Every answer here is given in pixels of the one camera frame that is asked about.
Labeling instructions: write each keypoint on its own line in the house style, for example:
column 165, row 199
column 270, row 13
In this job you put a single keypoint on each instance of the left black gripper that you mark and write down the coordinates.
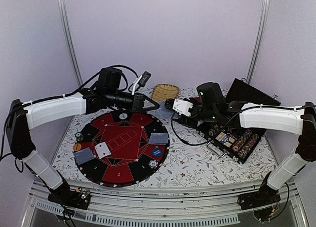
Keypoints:
column 138, row 103

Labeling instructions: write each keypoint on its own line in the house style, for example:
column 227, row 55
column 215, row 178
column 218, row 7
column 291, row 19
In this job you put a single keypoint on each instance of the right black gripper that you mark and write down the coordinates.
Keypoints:
column 183, row 121

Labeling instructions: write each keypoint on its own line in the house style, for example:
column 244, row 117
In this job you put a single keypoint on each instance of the dealt blue cards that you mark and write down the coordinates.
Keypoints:
column 83, row 156
column 159, row 139

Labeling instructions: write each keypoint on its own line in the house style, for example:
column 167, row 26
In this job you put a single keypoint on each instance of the white dealer button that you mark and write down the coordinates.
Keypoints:
column 123, row 116

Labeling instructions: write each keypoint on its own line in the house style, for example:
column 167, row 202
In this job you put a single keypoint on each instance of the blue small blind chip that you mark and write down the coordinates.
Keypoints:
column 156, row 153

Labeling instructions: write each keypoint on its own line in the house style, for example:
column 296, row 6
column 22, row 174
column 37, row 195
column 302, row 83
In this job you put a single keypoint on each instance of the blue white ten chip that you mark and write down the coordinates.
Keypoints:
column 153, row 164

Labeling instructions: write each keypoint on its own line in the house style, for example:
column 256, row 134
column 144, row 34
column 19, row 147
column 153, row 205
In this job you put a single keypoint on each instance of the face-up diamonds card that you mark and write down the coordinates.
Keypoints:
column 102, row 150

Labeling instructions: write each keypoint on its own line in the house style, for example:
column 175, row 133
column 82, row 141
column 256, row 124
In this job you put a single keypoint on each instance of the poker chip stack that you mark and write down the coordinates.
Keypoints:
column 79, row 136

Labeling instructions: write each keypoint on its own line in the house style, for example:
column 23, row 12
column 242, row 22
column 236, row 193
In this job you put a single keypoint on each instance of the orange dealer button chip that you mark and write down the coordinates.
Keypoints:
column 77, row 147

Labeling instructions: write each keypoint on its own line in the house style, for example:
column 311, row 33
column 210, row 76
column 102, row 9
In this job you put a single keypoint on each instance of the blue checkered card deck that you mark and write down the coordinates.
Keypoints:
column 163, row 112

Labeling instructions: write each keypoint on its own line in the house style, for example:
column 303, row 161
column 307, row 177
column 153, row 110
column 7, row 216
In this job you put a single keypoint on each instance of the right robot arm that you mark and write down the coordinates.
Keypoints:
column 299, row 120

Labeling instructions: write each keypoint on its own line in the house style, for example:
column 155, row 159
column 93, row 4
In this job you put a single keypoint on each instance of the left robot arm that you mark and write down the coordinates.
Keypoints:
column 104, row 93

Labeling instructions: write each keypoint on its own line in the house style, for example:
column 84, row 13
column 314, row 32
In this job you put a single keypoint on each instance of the woven bamboo basket tray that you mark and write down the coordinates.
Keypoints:
column 162, row 92

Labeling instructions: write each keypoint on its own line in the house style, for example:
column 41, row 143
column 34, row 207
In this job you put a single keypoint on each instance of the boxed card deck in case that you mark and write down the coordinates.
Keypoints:
column 226, row 139

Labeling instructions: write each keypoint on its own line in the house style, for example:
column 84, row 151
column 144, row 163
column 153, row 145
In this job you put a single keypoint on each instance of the black poker chip case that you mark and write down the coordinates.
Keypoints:
column 221, row 113

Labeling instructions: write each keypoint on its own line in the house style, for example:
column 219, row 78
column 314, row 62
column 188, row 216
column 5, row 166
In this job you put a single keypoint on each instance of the poker chip row in case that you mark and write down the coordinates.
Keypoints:
column 241, row 141

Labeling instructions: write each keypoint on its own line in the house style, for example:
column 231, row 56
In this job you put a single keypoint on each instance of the round red black poker mat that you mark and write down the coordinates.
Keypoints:
column 128, row 141

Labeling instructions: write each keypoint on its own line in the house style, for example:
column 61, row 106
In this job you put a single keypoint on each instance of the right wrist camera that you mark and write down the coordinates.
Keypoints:
column 182, row 107

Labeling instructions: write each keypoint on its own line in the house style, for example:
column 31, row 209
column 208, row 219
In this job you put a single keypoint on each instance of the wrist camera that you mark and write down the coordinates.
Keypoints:
column 139, row 82
column 182, row 107

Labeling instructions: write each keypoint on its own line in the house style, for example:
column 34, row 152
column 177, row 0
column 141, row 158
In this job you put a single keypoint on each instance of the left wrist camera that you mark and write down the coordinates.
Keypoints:
column 139, row 82

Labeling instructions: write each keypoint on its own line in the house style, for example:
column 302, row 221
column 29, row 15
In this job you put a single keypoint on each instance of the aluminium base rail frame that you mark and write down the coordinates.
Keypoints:
column 183, row 207

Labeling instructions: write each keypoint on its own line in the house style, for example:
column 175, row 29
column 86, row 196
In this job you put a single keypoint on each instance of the left aluminium corner post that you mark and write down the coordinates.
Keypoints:
column 69, row 41

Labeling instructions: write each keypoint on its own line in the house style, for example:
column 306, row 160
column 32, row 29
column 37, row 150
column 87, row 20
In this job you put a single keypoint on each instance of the aluminium corner post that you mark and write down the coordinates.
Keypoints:
column 259, row 38
column 69, row 41

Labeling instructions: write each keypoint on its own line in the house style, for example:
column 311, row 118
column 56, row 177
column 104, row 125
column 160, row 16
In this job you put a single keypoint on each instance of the right aluminium corner post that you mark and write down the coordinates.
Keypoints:
column 259, row 38

